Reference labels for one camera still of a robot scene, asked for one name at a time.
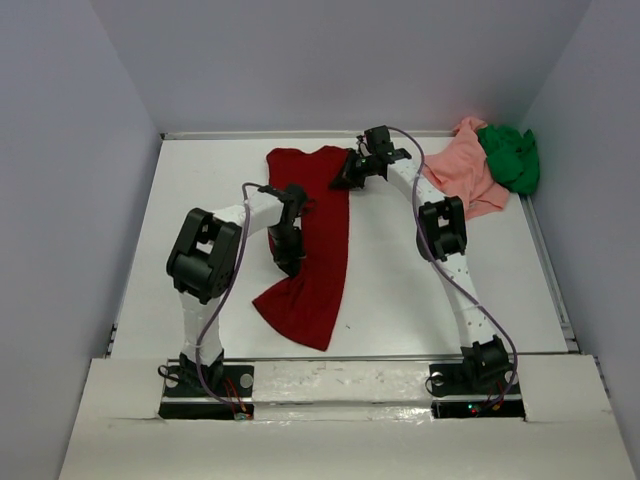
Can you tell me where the pink t-shirt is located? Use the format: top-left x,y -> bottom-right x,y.
422,117 -> 509,220

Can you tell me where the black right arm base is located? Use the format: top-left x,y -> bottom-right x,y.
425,337 -> 525,420

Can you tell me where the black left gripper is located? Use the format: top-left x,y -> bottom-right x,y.
268,224 -> 305,280

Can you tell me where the green t-shirt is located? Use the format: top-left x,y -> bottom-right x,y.
476,125 -> 540,195

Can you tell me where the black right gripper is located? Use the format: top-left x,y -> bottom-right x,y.
328,148 -> 376,190

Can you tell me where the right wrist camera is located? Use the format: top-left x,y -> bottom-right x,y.
356,131 -> 377,157

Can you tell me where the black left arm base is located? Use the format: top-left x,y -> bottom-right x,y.
157,363 -> 255,421

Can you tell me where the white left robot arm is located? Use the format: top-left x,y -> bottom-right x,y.
166,182 -> 308,395

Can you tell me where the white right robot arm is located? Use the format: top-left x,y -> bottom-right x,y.
330,126 -> 517,397

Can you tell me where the dark red t-shirt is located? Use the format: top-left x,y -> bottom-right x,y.
253,146 -> 350,351

